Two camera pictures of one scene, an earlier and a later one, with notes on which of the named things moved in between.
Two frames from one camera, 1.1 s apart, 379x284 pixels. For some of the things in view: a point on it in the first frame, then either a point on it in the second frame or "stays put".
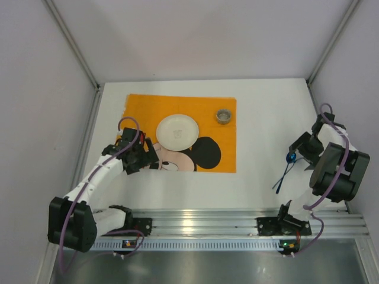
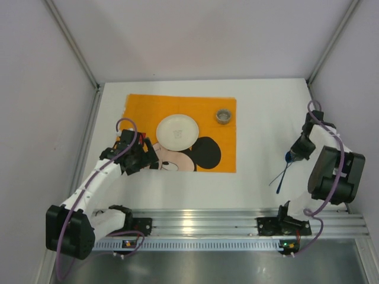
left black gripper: x=147 y=155 stays put
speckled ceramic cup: x=223 y=116 stays put
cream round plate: x=177 y=132 stays put
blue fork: x=301 y=158 → x=282 y=173
